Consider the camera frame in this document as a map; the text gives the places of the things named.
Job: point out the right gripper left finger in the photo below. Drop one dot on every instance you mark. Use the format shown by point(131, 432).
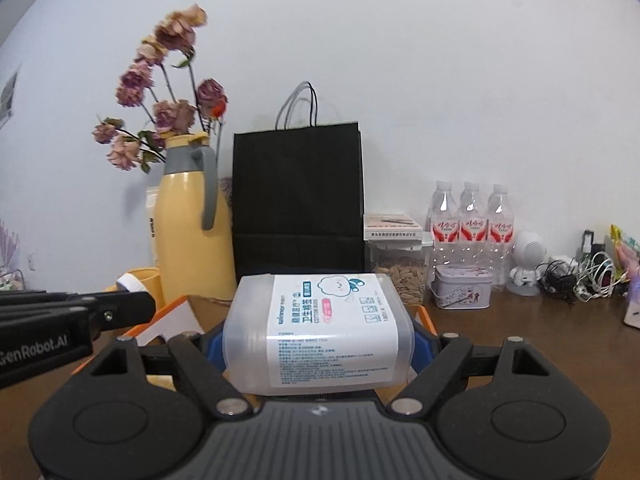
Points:
point(198, 379)

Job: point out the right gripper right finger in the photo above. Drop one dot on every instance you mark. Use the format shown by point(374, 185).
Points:
point(438, 361)

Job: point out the red orange cardboard box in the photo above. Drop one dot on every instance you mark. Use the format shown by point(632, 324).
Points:
point(202, 314)

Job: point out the white metal tin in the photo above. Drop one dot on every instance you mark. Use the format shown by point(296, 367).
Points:
point(461, 287)

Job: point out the clear seed container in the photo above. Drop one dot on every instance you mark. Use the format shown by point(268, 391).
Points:
point(405, 262)

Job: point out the yellow ceramic mug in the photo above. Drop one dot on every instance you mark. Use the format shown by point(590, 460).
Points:
point(141, 280)

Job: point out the water bottle left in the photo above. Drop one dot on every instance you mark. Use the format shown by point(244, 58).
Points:
point(443, 223)

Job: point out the water bottle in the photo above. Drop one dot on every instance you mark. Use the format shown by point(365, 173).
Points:
point(443, 223)
point(473, 224)
point(500, 234)

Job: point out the yellow thermos jug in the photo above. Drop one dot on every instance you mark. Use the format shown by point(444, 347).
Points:
point(192, 223)

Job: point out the white robot figurine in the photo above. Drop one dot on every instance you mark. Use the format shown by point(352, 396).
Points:
point(528, 255)

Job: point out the water bottle middle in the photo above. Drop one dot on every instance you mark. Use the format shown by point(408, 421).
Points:
point(473, 224)

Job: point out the water bottle right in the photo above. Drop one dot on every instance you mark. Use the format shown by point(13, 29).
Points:
point(500, 234)

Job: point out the white flat box on container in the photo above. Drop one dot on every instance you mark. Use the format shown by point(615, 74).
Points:
point(391, 227)

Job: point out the purple white tissue box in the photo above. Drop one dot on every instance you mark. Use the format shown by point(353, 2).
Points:
point(632, 315)

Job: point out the black paper shopping bag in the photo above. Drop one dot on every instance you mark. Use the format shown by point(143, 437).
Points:
point(297, 201)

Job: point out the dried pink rose bouquet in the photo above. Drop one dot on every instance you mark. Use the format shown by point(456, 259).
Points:
point(160, 81)

